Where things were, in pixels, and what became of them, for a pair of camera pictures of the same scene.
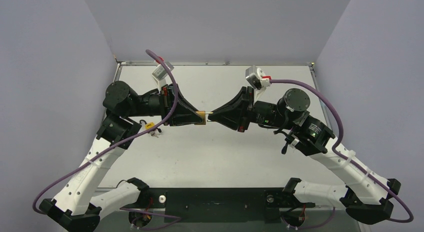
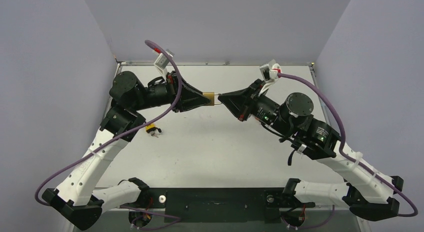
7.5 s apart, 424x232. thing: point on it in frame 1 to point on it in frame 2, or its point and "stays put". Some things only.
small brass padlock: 202,115 to 211,96
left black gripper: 184,113 to 190,98
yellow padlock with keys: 154,133 stays put
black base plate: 252,205 stays put
